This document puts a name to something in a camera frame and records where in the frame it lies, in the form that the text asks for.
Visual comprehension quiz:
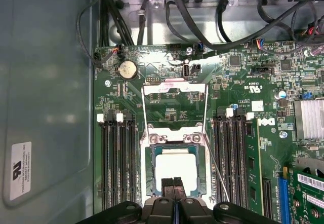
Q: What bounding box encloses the thin black wire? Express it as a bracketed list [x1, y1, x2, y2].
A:
[76, 0, 113, 69]

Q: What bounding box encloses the blue expansion slot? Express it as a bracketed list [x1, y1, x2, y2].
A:
[277, 175, 291, 224]

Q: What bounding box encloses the green RAM stick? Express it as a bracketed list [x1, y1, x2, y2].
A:
[246, 119, 266, 217]

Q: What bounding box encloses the black PC case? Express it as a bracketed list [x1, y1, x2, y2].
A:
[0, 0, 324, 224]

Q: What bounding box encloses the black cable with white tie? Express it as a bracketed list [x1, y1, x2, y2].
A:
[136, 0, 163, 45]

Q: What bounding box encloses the metal socket cover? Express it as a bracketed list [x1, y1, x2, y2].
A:
[140, 81, 210, 143]

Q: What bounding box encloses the green motherboard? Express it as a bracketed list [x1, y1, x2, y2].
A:
[93, 41, 324, 224]

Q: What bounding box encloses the graphics card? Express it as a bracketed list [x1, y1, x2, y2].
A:
[283, 158, 324, 224]

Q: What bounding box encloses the white case label sticker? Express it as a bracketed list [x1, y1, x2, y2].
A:
[10, 141, 32, 201]

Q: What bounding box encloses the CPU socket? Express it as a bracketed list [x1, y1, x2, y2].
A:
[143, 132, 211, 202]

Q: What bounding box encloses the wire locking lever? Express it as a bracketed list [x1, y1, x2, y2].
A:
[201, 132, 230, 202]

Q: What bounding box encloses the black data wire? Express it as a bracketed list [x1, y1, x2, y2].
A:
[217, 0, 235, 43]

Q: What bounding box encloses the silver chipset heatsink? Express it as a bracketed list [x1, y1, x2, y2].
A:
[293, 99, 324, 140]

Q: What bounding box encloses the black power cable bundle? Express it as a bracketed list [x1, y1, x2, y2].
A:
[98, 0, 135, 47]

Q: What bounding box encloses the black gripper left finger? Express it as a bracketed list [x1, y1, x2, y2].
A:
[83, 177, 176, 224]

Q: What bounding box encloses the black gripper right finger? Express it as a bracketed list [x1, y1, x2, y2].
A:
[175, 177, 275, 224]

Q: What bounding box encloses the silver coin battery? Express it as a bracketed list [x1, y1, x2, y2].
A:
[118, 60, 137, 80]

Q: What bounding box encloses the silver CPU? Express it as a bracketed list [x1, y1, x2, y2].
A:
[151, 144, 203, 197]

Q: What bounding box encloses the black expansion slot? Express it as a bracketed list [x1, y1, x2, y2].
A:
[263, 179, 273, 219]

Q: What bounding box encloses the black RAM slot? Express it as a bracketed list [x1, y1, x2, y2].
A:
[214, 108, 226, 204]
[115, 112, 128, 208]
[106, 112, 118, 209]
[233, 107, 245, 208]
[224, 107, 235, 207]
[126, 114, 139, 207]
[97, 113, 110, 211]

